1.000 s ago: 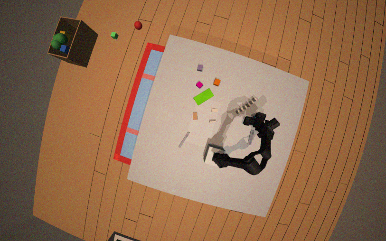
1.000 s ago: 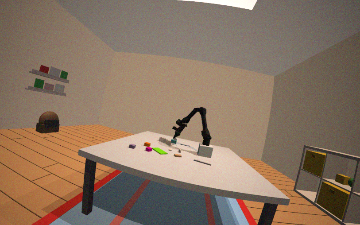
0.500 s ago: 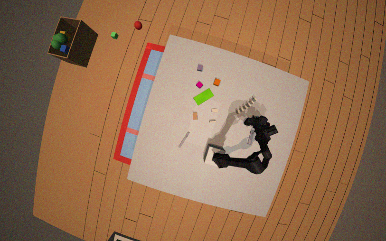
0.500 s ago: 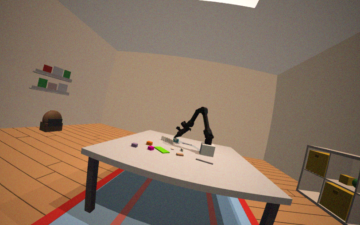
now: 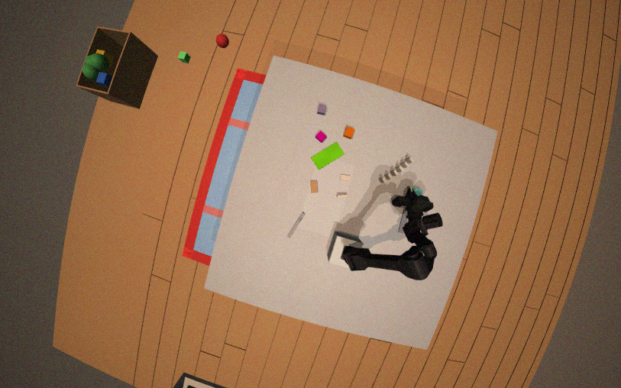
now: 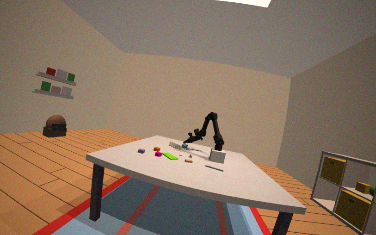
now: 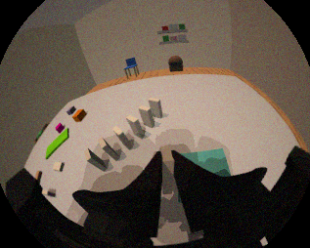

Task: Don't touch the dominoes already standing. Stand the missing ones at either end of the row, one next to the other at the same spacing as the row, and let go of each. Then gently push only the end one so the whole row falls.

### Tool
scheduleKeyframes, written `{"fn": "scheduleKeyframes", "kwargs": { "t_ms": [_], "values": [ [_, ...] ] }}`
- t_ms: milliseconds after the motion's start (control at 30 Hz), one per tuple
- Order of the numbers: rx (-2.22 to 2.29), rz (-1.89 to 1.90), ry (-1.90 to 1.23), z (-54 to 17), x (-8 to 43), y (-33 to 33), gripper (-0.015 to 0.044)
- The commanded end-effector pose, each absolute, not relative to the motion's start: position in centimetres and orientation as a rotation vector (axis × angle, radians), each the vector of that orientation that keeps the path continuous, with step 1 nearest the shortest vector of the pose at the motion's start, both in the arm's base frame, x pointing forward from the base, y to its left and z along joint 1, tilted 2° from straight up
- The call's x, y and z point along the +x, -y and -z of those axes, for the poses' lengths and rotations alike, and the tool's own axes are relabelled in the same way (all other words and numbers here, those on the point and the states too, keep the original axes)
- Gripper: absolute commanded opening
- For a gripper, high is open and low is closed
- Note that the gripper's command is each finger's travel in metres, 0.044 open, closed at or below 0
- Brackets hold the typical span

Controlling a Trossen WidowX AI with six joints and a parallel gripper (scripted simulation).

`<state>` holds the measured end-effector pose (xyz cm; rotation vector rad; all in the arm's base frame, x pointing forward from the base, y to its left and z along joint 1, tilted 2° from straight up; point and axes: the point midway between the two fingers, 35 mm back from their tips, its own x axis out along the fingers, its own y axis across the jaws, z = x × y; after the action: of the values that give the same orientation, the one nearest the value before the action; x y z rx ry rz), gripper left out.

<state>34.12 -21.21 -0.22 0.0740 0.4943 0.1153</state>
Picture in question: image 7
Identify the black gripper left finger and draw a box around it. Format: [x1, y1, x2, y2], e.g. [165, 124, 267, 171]
[72, 151, 162, 237]

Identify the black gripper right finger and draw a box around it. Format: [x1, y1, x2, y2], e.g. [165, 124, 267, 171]
[170, 150, 268, 233]

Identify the magenta block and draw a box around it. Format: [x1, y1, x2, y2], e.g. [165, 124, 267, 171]
[56, 123, 64, 133]

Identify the teal block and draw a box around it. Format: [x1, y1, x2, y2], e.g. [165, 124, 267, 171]
[182, 148, 232, 178]

